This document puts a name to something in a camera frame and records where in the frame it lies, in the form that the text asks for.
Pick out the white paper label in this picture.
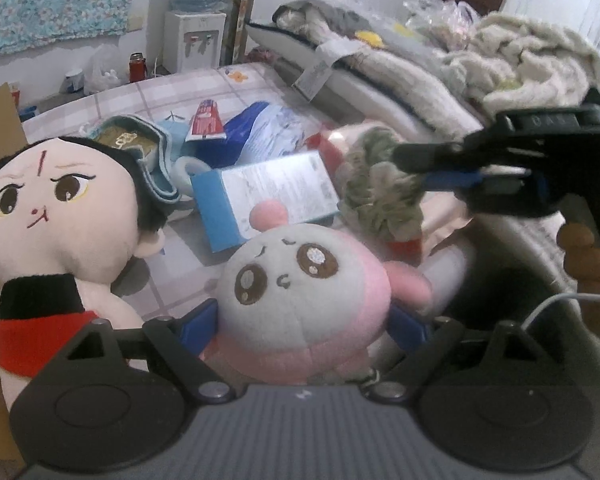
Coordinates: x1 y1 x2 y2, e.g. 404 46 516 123
292 42 351 103

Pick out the pink wet wipes pack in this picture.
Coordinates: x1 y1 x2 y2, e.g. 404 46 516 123
320 122 476 261

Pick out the clear plastic bag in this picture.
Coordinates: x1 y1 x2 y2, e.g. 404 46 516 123
84 45 126 96

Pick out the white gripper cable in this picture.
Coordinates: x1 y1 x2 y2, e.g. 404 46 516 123
522 292 600 328

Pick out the gold foil packet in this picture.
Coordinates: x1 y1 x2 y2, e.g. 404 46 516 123
96 129 158 156

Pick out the blue and white carton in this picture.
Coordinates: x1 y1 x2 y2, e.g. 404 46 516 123
190 151 340 253

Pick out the white water dispenser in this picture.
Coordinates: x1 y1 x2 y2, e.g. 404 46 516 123
164 9 227 73

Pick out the floral teal wall cloth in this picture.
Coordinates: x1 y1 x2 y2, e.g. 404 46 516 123
0 0 141 58

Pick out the person's right hand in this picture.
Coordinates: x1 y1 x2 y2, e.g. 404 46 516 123
557 222 600 293

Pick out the brown cardboard box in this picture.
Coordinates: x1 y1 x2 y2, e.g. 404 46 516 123
0 82 28 461

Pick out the blue wet wipes pack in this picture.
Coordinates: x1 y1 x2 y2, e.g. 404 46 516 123
225 101 326 166

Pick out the folded patterned board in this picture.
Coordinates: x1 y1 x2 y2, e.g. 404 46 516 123
225 0 263 66

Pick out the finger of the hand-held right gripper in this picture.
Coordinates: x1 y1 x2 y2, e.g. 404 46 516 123
393 132 501 173
420 170 533 196

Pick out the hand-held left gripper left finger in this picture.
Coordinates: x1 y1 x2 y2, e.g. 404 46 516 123
55 299 233 403

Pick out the pile of clear plastic bags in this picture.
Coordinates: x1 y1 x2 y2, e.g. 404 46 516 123
405 0 486 51

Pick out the grey-green scrunchie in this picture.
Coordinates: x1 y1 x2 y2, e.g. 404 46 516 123
340 127 426 243

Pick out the white tape roll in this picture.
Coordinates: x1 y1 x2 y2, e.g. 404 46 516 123
172 156 203 191

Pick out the grey blanket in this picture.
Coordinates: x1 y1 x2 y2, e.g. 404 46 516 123
272 2 416 61

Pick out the white fluffy blanket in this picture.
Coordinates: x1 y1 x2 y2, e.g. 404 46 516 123
330 10 600 131

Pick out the pink round plush toy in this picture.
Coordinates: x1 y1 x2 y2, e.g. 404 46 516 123
200 199 476 386

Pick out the black-haired doll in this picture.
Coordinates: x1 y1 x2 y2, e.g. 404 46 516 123
0 135 168 411

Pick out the red toothpaste tube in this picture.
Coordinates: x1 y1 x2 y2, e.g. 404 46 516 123
185 100 227 141

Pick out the light blue cloth pouch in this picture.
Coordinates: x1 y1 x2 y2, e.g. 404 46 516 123
87 115 201 203

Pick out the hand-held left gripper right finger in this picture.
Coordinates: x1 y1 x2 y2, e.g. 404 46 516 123
371 307 546 403

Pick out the small white bucket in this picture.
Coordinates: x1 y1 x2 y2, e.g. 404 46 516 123
62 67 85 93

